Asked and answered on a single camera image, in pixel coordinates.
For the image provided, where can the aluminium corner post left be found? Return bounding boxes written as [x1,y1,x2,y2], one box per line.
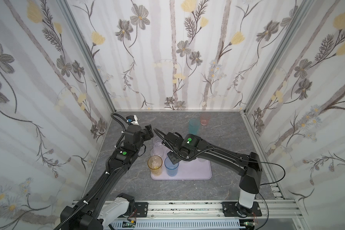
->
[56,0,116,113]

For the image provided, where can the blue textured plastic cup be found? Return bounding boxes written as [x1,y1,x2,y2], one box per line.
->
[164,157,179,177]

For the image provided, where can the clear glass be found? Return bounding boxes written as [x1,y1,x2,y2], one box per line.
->
[151,146,165,158]

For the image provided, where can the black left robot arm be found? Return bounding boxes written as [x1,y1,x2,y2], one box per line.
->
[55,125,154,230]

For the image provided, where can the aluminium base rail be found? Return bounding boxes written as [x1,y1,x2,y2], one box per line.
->
[66,199,308,230]

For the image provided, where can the pink plastic cup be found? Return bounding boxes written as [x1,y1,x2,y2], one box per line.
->
[200,113,211,126]

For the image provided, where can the yellow transparent plastic cup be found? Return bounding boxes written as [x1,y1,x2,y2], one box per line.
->
[147,155,163,176]

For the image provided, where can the aluminium corner post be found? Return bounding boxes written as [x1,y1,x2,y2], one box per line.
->
[56,0,116,113]
[243,0,314,115]

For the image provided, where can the white perforated cable duct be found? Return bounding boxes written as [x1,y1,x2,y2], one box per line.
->
[106,219,246,230]

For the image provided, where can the teal textured plastic cup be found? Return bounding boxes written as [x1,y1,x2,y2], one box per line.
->
[188,118,201,135]

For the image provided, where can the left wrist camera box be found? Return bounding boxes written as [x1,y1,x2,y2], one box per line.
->
[126,115,139,125]

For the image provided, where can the aluminium corner post right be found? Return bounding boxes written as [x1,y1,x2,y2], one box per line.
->
[243,0,314,115]

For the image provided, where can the lilac plastic tray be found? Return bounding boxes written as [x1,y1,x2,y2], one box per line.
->
[150,147,212,180]

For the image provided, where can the clear plastic cup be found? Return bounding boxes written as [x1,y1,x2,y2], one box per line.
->
[153,137,164,150]

